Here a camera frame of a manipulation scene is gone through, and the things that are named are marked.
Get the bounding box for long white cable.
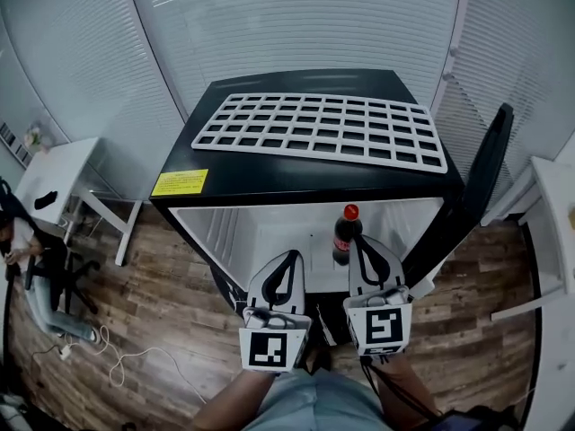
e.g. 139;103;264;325
57;325;208;403

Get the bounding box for white grid rack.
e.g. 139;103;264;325
190;92;450;175

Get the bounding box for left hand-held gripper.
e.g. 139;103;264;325
237;250;314;374

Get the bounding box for black office chair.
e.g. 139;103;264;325
0;177;102;316

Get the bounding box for person's right forearm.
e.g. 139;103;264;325
381;355;439;417

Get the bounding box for pink flowers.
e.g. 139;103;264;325
22;123;46;154

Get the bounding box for person's left forearm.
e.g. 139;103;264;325
192;368;278;431

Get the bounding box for small black cloth item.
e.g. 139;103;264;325
34;189;59;211

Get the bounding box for black recorder with screen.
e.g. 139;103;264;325
430;404;525;431

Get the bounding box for dark cola bottle red cap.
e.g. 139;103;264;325
332;203;364;268

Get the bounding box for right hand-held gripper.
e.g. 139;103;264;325
342;235;414;358

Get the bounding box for person's black shoe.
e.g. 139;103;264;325
309;347;333;374

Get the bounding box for wooden floor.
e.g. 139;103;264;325
0;199;540;431

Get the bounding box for glass partition with blinds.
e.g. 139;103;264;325
0;0;575;206

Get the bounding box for black mini fridge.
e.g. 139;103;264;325
148;67;516;346

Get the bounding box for white table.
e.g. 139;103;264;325
478;154;575;322
14;136;144;268

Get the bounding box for yellow sticker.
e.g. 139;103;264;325
151;168;210;197

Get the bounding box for black cable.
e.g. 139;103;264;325
358;355;444;421

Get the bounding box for person's light blue clothing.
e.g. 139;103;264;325
242;369;396;431

